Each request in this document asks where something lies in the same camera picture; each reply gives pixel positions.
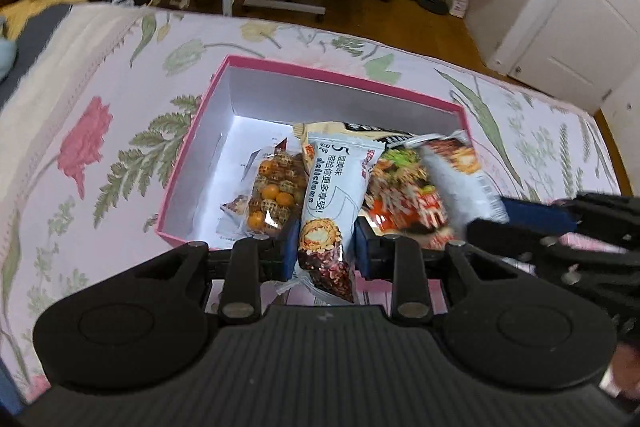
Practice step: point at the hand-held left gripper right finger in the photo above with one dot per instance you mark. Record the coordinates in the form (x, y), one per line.
(362, 252)

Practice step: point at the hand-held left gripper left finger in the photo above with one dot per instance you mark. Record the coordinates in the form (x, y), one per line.
(291, 252)

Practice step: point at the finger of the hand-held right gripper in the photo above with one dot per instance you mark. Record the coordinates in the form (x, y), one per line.
(540, 214)
(505, 239)

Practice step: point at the beige instant noodle packet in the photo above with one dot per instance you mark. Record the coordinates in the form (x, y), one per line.
(405, 202)

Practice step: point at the white snack bar packet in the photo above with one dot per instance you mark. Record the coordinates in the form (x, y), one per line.
(325, 187)
(460, 177)

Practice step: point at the pink cardboard box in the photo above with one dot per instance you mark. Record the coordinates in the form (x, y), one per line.
(235, 107)

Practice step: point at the white door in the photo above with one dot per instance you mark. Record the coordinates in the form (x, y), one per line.
(565, 37)

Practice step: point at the black round base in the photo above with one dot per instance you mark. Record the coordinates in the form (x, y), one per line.
(432, 5)

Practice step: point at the grey blanket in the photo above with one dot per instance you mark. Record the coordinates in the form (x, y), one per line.
(30, 37)

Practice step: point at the light blue cloth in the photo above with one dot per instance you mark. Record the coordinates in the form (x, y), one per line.
(5, 57)

